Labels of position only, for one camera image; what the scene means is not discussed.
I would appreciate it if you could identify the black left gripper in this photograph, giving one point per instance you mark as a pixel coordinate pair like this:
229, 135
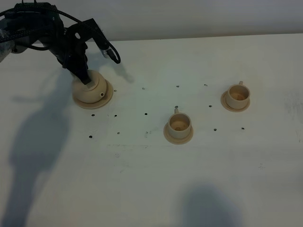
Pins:
67, 44

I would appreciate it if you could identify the beige teapot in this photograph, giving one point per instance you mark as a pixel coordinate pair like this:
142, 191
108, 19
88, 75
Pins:
92, 92

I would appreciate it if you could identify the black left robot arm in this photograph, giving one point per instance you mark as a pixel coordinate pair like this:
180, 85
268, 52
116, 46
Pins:
19, 25

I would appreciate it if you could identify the beige teapot saucer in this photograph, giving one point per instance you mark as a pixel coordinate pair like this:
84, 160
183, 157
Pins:
98, 104

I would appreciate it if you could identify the near beige teacup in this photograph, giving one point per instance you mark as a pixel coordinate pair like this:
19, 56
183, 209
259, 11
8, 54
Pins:
179, 125

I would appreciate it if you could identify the beige teacup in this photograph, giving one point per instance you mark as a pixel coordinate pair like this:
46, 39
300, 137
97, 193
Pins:
239, 91
179, 125

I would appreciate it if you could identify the near beige cup saucer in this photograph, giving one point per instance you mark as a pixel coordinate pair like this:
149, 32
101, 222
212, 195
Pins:
177, 137

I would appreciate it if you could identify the beige cup saucer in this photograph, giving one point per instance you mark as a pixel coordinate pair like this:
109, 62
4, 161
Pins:
232, 104
177, 137

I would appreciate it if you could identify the far beige cup saucer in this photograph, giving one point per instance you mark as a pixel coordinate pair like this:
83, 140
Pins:
232, 104

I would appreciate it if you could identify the far beige teacup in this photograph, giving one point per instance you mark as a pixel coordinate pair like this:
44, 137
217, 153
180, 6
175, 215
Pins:
239, 91

